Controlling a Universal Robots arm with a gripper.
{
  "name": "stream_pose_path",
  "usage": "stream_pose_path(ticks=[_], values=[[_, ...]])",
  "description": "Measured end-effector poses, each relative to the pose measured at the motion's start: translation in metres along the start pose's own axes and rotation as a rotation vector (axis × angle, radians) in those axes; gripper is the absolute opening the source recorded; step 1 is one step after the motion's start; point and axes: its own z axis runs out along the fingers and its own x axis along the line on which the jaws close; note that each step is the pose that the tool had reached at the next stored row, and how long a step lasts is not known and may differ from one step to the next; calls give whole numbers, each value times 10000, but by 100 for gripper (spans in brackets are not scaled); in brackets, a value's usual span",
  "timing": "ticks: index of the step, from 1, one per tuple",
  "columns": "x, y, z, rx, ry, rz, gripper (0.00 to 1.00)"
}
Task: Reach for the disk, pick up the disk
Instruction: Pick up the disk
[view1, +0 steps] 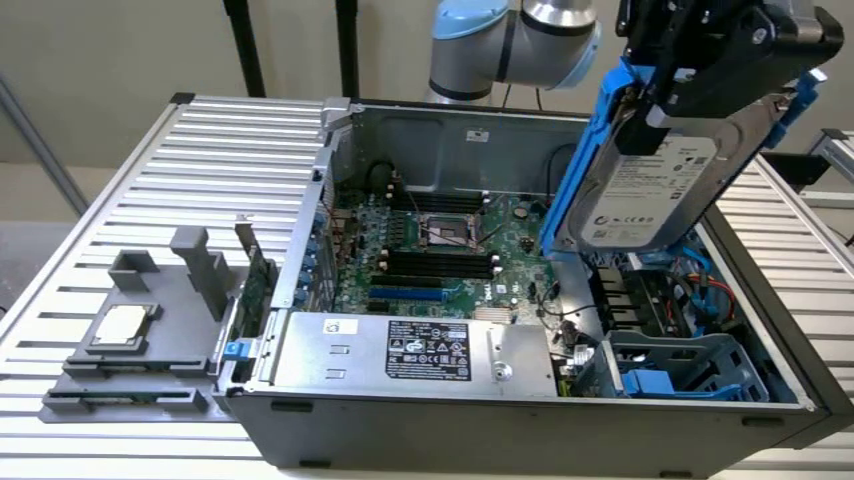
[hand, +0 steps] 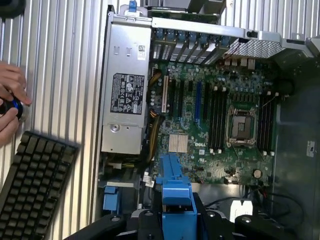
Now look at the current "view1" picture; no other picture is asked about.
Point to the small chipset heatsink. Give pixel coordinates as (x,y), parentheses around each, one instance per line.
(496,315)

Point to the black open PC case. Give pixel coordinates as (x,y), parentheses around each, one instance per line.
(507,430)

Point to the green motherboard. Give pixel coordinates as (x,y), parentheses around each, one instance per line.
(427,295)

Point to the grey blue disk bay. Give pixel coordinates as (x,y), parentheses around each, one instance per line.
(674,367)

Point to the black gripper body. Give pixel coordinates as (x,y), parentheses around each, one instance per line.
(740,65)

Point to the aluminium frame side table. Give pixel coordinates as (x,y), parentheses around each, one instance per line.
(827,170)

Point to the grey parts rack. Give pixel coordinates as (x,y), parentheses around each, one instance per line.
(173,295)

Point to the silver power supply unit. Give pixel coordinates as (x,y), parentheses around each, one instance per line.
(374,360)

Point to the black stand pole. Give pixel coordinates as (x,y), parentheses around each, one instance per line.
(347,47)
(248,47)

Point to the black RAM slot bank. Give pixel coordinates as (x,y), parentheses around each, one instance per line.
(440,265)
(436,201)

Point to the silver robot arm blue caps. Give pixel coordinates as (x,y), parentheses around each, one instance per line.
(507,45)

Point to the blue case latch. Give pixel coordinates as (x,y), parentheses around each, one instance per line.
(237,349)

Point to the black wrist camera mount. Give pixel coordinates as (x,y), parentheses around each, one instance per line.
(667,25)

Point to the green RAM stick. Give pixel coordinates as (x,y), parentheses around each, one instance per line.
(133,364)
(120,396)

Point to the green graphics card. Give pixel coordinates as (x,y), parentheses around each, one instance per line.
(256,280)

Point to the hard disk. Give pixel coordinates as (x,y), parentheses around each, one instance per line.
(640,200)

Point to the blue expansion slot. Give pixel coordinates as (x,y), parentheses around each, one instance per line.
(407,293)

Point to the silver CPU chip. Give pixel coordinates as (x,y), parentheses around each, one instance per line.
(123,324)

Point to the grey metal frame bar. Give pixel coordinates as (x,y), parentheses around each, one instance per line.
(40,145)

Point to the black expansion slot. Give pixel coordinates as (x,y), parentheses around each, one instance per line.
(406,280)

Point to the CPU socket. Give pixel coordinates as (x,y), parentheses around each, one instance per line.
(448,231)

